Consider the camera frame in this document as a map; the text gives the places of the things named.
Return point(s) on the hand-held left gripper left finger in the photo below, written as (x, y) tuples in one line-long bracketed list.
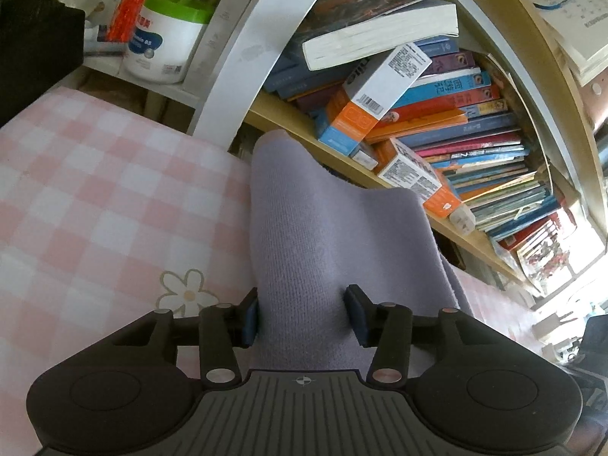
[(251, 325)]

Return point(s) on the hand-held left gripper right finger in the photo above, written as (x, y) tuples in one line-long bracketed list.
[(357, 318)]

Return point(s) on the purple and brown sweater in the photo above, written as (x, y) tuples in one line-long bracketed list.
[(332, 247)]

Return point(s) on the small white eraser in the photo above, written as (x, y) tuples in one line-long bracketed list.
[(463, 218)]

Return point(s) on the small white and orange box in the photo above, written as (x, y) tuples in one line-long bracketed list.
[(413, 175)]

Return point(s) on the row of colourful books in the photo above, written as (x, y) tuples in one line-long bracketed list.
[(475, 152)]

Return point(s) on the pink checked printed blanket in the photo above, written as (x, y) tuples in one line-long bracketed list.
[(95, 190)]

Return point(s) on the tall white and orange box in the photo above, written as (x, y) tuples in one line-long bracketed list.
[(375, 95)]

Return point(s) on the thick white paperback book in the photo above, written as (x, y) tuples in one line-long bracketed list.
[(380, 33)]

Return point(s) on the white flat carton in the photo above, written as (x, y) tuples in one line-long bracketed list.
[(218, 38)]

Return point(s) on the white and wooden bookshelf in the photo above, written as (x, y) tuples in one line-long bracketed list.
[(266, 33)]

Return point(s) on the white tub with green lid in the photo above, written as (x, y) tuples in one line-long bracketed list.
[(156, 42)]

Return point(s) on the red tassel ornament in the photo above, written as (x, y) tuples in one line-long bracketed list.
[(133, 4)]

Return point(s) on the desk calendar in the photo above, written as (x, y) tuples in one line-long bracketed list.
[(570, 19)]

